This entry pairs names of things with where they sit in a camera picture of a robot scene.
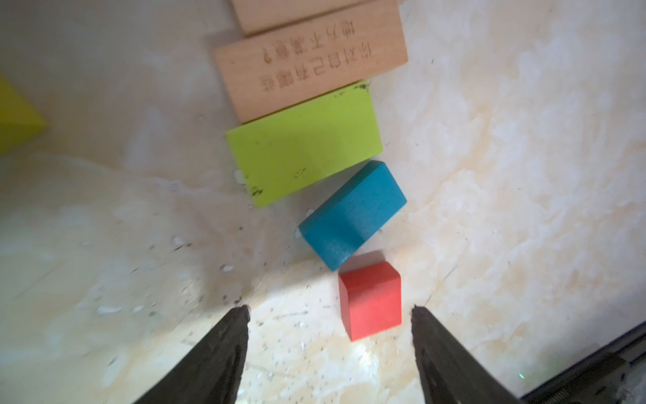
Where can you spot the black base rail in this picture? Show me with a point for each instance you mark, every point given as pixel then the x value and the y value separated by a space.
pixel 613 374

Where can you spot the teal small block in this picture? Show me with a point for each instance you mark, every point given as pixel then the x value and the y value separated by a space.
pixel 358 210

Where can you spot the red cube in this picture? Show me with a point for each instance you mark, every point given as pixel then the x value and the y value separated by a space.
pixel 371 300

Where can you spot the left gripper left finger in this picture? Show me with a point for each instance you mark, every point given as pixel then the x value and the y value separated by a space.
pixel 211 372

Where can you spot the green block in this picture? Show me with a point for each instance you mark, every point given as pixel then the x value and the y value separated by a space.
pixel 295 148
pixel 20 121

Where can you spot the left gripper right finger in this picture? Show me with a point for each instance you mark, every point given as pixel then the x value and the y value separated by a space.
pixel 448 372

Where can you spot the natural wood block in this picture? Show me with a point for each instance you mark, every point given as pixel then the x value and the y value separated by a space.
pixel 285 67
pixel 257 16

